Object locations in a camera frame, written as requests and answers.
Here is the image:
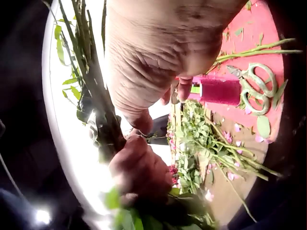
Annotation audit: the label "person's left hand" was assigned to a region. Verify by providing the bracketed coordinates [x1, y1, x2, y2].
[108, 135, 173, 207]

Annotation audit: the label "person's right hand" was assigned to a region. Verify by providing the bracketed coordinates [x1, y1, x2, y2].
[105, 0, 248, 136]

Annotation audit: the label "person's left fingers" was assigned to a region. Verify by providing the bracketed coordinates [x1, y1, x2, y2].
[108, 135, 173, 207]

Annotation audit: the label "person's right fingers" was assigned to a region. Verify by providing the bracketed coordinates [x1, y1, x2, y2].
[161, 76, 193, 106]

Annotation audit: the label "person's right thumb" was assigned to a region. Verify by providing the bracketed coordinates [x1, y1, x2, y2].
[121, 105, 154, 136]

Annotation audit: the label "bunch of green flower stems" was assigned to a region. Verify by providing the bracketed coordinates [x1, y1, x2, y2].
[42, 0, 217, 230]

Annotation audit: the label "pink thread spool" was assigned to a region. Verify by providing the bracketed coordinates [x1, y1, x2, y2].
[200, 75, 241, 106]

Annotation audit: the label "pile of leafy rose stems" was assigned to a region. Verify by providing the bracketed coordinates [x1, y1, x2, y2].
[168, 101, 283, 194]

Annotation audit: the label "scattered pink petals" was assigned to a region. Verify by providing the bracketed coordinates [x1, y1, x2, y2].
[168, 107, 274, 201]

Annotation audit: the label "green metal scissors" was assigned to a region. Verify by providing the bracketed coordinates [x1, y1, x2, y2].
[227, 63, 280, 116]

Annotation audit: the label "loose green leaf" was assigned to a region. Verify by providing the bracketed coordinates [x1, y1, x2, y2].
[256, 116, 271, 139]

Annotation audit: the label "red table mat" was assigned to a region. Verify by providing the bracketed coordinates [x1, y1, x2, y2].
[171, 0, 289, 144]

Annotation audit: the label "bare green stem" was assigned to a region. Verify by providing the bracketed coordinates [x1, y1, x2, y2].
[216, 38, 296, 63]
[206, 49, 303, 73]

